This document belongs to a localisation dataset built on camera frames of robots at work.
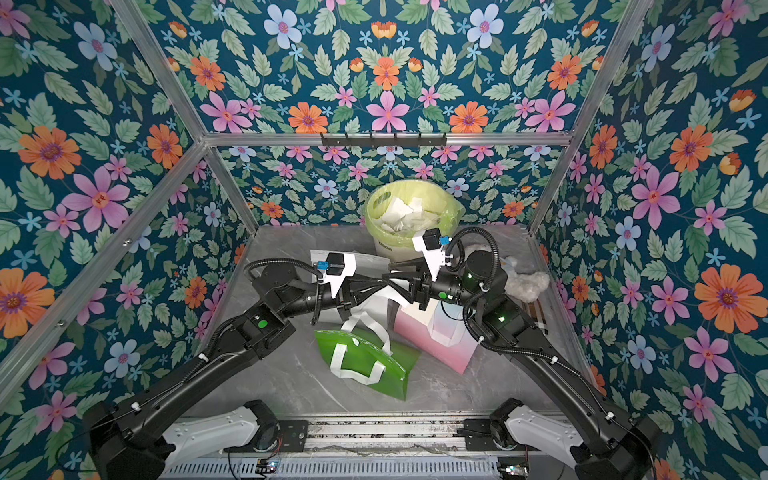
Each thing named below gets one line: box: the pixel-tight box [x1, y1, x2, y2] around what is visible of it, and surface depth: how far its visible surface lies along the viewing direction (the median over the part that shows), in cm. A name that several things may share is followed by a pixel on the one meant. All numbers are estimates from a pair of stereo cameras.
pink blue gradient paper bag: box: [394, 300, 479, 375], surface depth 80 cm
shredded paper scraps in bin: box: [373, 197, 438, 233], surface depth 100 cm
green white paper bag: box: [314, 313, 422, 401], surface depth 70 cm
